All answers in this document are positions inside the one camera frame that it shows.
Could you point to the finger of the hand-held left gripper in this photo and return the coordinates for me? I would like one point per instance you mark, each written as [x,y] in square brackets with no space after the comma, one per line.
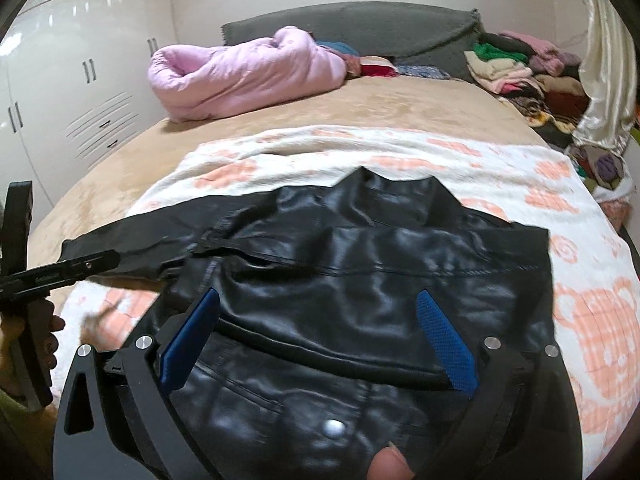
[85,266]

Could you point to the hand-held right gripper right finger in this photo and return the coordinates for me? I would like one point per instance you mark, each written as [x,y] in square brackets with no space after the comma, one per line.
[445,345]

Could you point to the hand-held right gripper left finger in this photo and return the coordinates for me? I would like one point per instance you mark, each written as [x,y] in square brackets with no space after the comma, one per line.
[192,340]

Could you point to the black leather jacket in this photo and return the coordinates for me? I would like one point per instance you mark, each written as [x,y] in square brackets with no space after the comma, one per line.
[350,260]

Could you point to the person's left forearm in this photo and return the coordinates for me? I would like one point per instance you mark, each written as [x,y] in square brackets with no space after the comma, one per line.
[10,405]

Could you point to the bag of clothes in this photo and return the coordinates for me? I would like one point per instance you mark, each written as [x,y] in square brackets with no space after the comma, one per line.
[605,170]

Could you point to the pile of folded clothes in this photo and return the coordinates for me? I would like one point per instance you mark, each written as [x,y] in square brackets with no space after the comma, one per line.
[520,75]

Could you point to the person's left hand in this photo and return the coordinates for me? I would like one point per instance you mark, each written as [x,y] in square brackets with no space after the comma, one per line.
[50,347]

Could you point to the person's right hand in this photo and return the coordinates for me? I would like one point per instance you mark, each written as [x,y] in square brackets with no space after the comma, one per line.
[391,466]

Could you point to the white and orange patterned blanket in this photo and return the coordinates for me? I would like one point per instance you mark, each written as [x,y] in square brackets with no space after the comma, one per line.
[590,310]

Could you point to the white glossy wardrobe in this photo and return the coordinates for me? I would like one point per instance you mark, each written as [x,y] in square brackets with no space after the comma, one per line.
[75,35]

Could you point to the pink quilt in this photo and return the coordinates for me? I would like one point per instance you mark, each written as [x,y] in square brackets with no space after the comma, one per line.
[240,75]

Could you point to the bed with tan sheet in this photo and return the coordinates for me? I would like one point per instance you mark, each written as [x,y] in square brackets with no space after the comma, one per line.
[375,105]

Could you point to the blue patterned cloth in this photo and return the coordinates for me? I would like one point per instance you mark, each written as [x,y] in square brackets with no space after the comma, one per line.
[420,72]

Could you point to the red cloth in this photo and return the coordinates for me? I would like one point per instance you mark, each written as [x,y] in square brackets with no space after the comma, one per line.
[377,66]

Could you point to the teal cloth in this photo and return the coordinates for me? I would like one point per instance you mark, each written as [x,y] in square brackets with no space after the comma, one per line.
[337,49]

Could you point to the grey padded headboard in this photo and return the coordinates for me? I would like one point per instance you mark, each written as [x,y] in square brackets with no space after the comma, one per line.
[380,25]

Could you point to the cream satin curtain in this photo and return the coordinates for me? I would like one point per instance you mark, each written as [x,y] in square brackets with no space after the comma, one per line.
[607,60]

